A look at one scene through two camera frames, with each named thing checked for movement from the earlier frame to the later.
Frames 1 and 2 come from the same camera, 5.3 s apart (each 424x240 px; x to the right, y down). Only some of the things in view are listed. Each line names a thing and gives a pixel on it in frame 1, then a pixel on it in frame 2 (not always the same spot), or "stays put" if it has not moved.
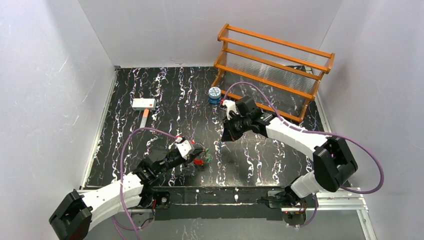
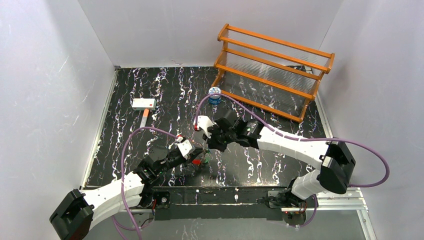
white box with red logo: x=141 y=104 stays put
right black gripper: x=230 y=129 → x=212 y=136
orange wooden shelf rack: x=281 y=77 stays put
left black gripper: x=195 y=151 stays put
